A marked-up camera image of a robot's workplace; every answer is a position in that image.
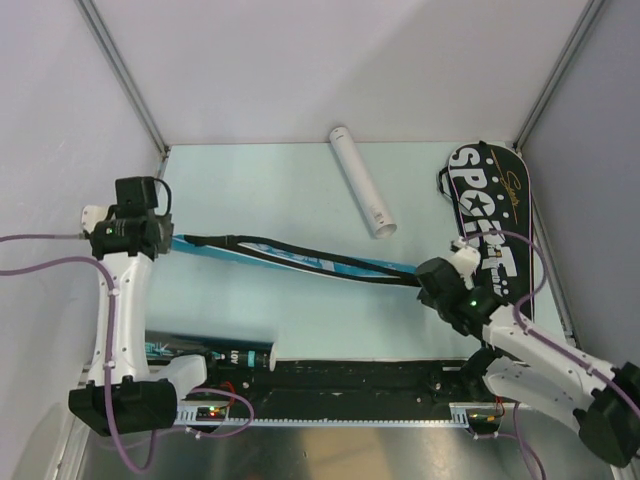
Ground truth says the white shuttlecock tube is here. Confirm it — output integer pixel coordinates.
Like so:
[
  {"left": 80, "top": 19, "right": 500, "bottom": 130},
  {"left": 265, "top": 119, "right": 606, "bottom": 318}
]
[{"left": 329, "top": 126, "right": 397, "bottom": 239}]

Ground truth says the black racket cover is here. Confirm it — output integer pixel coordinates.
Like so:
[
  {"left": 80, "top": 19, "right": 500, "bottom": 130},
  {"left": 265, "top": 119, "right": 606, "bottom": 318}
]
[{"left": 438, "top": 141, "right": 534, "bottom": 304}]

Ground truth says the black shuttlecock tube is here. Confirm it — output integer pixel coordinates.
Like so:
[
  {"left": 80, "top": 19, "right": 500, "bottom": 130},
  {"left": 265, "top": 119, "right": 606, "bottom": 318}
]
[{"left": 145, "top": 330, "right": 277, "bottom": 371}]

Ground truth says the blue racket cover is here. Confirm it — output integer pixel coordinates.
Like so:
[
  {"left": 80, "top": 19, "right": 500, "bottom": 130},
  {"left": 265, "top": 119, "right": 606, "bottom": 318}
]
[{"left": 172, "top": 234, "right": 419, "bottom": 288}]

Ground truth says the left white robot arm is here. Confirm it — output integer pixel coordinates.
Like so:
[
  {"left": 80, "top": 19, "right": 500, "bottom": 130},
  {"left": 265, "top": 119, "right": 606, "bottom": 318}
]
[{"left": 68, "top": 176, "right": 222, "bottom": 437}]

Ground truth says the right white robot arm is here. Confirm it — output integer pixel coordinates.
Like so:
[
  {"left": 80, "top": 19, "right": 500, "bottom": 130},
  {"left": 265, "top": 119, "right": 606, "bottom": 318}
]
[{"left": 416, "top": 256, "right": 639, "bottom": 468}]

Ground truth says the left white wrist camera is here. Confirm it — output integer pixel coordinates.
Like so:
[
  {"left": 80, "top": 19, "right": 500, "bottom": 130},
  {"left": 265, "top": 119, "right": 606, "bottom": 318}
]
[{"left": 80, "top": 205, "right": 109, "bottom": 234}]

